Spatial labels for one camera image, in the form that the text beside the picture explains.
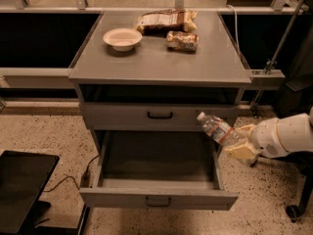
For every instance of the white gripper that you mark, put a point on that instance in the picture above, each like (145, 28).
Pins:
(264, 136)

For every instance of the clear plastic water bottle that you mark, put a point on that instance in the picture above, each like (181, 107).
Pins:
(219, 130)

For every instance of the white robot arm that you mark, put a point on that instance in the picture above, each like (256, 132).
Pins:
(295, 133)

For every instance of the open grey lower drawer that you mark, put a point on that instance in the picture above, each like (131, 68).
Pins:
(158, 170)

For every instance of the grey drawer cabinet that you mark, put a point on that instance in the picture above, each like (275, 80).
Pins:
(153, 74)

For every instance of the closed grey upper drawer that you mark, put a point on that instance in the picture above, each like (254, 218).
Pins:
(151, 117)

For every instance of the small brown snack bag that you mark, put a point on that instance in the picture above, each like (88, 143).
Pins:
(182, 41)

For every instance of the large brown snack bag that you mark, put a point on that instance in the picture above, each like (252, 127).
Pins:
(166, 20)

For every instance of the white paper bowl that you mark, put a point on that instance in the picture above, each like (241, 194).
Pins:
(122, 39)

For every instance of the black monitor panel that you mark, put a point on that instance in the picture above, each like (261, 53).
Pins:
(23, 177)

